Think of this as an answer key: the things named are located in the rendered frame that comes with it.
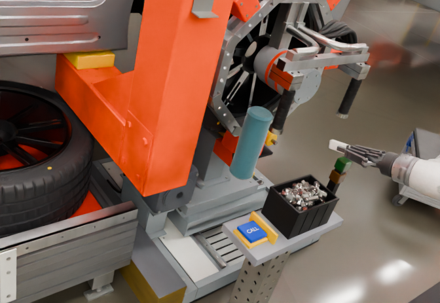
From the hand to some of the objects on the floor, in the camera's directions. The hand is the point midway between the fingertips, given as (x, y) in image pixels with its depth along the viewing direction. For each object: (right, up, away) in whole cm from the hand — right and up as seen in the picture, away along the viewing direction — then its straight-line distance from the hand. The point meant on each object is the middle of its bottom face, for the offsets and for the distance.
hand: (339, 146), depth 156 cm
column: (-30, -63, +22) cm, 73 cm away
